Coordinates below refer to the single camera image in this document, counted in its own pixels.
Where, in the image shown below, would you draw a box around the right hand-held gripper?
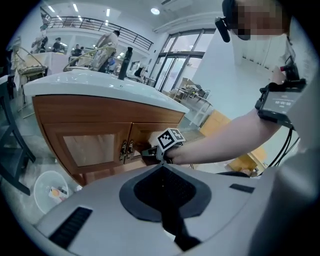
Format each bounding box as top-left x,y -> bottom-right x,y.
140,127 -> 187,165

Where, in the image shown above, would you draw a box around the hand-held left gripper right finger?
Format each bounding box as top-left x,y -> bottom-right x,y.
162,164 -> 270,256

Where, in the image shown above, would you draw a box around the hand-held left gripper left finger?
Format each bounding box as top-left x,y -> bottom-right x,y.
36,164 -> 182,256

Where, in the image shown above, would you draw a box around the person's right forearm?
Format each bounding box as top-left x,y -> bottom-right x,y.
166,109 -> 266,166

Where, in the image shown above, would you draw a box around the wooden vanity cabinet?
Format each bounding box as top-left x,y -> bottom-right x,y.
31,94 -> 186,187

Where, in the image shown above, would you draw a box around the white and orange carton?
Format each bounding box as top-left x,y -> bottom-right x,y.
48,186 -> 70,203

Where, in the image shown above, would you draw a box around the yellow wooden board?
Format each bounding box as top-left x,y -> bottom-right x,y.
199,109 -> 267,177

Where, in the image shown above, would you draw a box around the white mesh wastebasket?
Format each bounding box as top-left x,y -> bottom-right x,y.
33,170 -> 77,215

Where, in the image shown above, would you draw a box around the white ceramic sink top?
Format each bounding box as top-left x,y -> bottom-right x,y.
23,69 -> 191,115

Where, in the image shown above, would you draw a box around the glass entrance doors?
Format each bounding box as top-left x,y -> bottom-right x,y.
149,28 -> 217,95

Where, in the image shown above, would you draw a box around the slim black faucet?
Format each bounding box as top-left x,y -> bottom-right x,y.
117,46 -> 133,81

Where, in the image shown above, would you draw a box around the gold chair white round seat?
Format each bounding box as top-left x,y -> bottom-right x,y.
62,42 -> 117,73

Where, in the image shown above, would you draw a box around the black balcony railing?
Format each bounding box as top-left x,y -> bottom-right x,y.
39,6 -> 154,52

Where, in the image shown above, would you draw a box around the person's white t-shirt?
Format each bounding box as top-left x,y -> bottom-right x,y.
271,18 -> 320,171

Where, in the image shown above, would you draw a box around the table with white tablecloth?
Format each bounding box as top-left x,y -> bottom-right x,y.
24,51 -> 71,76

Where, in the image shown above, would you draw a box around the small white sink top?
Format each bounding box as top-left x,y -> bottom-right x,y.
0,74 -> 16,87

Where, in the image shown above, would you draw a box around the person's head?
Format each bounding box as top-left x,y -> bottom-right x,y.
222,0 -> 292,42

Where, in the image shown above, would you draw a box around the ornate metal cabinet handle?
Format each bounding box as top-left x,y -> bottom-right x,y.
126,139 -> 135,162
120,140 -> 128,163

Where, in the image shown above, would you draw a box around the white frame rack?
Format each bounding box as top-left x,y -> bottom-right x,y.
174,83 -> 215,126

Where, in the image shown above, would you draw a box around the black display cable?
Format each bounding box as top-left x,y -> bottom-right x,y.
268,124 -> 301,168

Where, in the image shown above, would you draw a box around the black head camera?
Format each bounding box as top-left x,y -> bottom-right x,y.
214,16 -> 231,43

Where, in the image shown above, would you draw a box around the gold wire chair patterned cushion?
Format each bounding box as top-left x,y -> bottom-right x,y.
13,46 -> 50,83

